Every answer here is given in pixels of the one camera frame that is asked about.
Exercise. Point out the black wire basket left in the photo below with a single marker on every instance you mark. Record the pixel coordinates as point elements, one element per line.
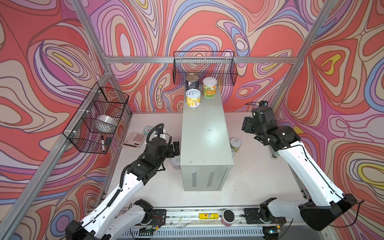
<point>86,131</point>

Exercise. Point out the aluminium frame post left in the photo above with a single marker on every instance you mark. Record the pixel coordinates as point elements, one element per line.
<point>108,76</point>

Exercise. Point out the blue labelled tin can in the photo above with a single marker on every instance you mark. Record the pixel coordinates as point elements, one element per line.
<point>192,81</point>

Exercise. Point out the green orange labelled can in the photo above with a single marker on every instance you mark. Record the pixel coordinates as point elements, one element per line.
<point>210,87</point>

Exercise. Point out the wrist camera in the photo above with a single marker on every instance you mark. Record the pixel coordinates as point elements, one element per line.
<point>263,104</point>
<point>158,132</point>

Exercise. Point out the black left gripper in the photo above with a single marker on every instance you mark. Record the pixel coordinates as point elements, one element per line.
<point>171,153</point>

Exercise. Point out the black wire basket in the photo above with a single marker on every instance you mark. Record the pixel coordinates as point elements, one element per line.
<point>86,131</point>
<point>225,71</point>

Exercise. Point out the aluminium frame post right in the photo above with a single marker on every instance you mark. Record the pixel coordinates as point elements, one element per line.
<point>313,32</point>

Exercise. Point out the grey metal cabinet box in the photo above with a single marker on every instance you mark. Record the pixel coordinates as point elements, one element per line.
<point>206,155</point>

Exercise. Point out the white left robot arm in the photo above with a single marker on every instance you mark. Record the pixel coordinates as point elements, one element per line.
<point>106,222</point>

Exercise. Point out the yellow labelled tin can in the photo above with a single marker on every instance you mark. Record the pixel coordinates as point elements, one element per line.
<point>193,98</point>

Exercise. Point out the yellow green tin can right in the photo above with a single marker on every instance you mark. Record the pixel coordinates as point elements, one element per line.
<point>236,144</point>

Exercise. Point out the pale tin can by cabinet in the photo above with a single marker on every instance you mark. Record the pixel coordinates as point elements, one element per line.
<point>176,163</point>

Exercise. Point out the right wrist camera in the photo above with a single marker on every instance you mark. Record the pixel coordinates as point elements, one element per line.
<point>263,104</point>

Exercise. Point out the pink desk calculator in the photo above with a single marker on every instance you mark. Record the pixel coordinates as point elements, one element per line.
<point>134,140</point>

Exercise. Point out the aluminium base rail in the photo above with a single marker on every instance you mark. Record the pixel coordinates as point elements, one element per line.
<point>183,223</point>

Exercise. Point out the mint green alarm clock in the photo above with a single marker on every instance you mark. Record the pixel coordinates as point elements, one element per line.
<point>147,129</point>

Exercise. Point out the aluminium frame post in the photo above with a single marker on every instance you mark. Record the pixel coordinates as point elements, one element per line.
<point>108,76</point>
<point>313,32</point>

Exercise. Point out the grey stapler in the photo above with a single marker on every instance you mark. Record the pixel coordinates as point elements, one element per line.
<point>274,154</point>

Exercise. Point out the yellow label sticker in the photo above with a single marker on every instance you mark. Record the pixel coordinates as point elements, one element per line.
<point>208,216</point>

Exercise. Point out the aluminium frame back bar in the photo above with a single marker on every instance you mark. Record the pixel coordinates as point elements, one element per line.
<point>169,60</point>

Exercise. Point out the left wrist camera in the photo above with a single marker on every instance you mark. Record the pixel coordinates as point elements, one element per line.
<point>158,132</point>

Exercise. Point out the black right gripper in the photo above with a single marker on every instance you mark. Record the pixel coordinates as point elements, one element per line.
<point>246,124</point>

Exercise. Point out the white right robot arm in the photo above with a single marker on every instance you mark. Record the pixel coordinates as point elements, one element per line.
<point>326,203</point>

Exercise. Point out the black wire basket back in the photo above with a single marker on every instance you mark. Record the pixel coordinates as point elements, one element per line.
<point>225,71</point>

